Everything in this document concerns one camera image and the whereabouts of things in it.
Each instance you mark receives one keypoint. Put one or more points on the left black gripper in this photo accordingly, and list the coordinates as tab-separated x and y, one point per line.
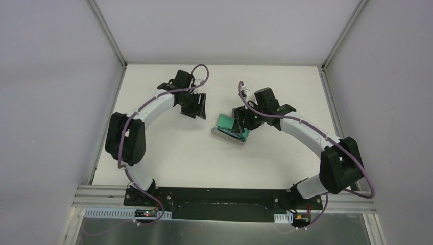
194	105

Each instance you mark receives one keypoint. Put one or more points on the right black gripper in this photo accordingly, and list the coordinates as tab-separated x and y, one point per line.
238	126

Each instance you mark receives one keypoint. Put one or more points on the thin-frame sunglasses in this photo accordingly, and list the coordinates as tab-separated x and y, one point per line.
227	133

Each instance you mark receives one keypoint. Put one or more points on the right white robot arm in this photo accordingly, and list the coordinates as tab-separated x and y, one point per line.
340	161

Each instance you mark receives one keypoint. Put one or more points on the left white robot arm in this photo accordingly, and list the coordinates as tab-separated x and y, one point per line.
126	138

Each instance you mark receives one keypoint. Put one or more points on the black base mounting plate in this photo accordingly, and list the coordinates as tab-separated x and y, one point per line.
213	204

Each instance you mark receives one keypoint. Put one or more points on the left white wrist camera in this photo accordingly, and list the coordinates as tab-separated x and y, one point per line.
201	81

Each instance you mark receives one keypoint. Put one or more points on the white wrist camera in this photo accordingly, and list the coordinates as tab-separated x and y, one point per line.
201	81
247	95

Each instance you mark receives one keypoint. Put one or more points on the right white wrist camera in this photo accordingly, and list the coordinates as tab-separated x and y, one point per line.
247	95

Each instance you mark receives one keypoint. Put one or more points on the right white cable duct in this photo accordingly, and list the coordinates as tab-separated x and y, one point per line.
286	218

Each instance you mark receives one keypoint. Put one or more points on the white cable duct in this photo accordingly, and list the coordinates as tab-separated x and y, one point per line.
286	218
127	213

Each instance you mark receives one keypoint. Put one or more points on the aluminium front rail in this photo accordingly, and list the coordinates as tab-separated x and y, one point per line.
113	197

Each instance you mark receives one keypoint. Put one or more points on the left white cable duct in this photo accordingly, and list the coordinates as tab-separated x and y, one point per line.
127	213

